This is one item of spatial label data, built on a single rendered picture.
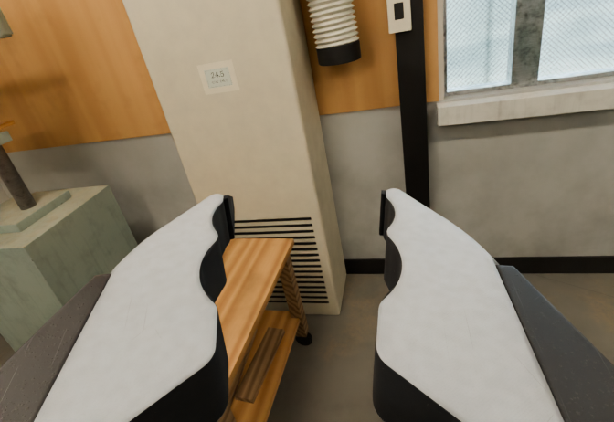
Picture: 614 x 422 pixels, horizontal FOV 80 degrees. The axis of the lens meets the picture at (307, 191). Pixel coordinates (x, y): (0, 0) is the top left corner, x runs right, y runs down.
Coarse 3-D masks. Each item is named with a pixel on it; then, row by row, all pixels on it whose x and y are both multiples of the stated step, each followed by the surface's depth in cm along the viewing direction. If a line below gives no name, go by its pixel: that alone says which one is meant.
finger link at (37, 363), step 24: (96, 288) 8; (72, 312) 7; (48, 336) 7; (72, 336) 7; (24, 360) 6; (48, 360) 6; (0, 384) 6; (24, 384) 6; (48, 384) 6; (0, 408) 6; (24, 408) 6
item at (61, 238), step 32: (0, 32) 118; (0, 128) 150; (0, 160) 143; (64, 192) 163; (96, 192) 167; (0, 224) 144; (32, 224) 148; (64, 224) 148; (96, 224) 164; (0, 256) 136; (32, 256) 135; (64, 256) 147; (96, 256) 163; (0, 288) 146; (32, 288) 143; (64, 288) 146; (0, 320) 157; (32, 320) 153
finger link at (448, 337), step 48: (384, 192) 11; (432, 240) 9; (432, 288) 8; (480, 288) 8; (384, 336) 7; (432, 336) 7; (480, 336) 6; (384, 384) 6; (432, 384) 6; (480, 384) 6; (528, 384) 6
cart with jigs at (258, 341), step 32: (224, 256) 135; (256, 256) 132; (288, 256) 131; (224, 288) 119; (256, 288) 116; (288, 288) 142; (224, 320) 107; (256, 320) 105; (288, 320) 149; (256, 352) 135; (288, 352) 136; (256, 384) 124; (224, 416) 90; (256, 416) 116
